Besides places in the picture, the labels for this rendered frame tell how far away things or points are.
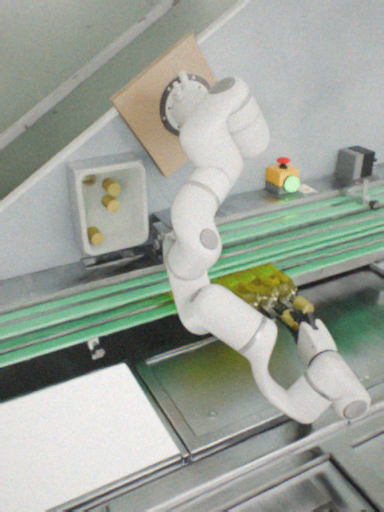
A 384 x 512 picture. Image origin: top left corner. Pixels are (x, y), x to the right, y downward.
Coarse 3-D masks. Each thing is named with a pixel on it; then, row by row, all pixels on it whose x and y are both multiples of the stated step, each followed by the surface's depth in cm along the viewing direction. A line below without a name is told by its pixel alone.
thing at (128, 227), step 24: (96, 168) 122; (120, 168) 124; (96, 192) 132; (120, 192) 135; (144, 192) 130; (96, 216) 135; (120, 216) 138; (144, 216) 133; (120, 240) 135; (144, 240) 136
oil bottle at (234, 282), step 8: (224, 280) 136; (232, 280) 136; (240, 280) 136; (232, 288) 133; (240, 288) 133; (248, 288) 133; (240, 296) 130; (248, 296) 130; (256, 296) 130; (248, 304) 129
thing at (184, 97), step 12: (180, 72) 125; (180, 84) 128; (192, 84) 128; (168, 96) 128; (180, 96) 126; (192, 96) 124; (168, 108) 129; (180, 108) 126; (192, 108) 121; (168, 120) 131; (180, 120) 128
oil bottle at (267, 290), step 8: (240, 272) 140; (248, 272) 140; (256, 272) 140; (248, 280) 137; (256, 280) 137; (264, 280) 137; (256, 288) 134; (264, 288) 133; (272, 288) 133; (264, 296) 132; (272, 296) 132; (264, 304) 132
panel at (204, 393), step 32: (160, 352) 134; (192, 352) 135; (224, 352) 135; (288, 352) 135; (160, 384) 124; (192, 384) 125; (224, 384) 125; (256, 384) 125; (288, 384) 125; (160, 416) 115; (192, 416) 116; (224, 416) 116; (256, 416) 115; (288, 416) 117; (192, 448) 108; (128, 480) 101
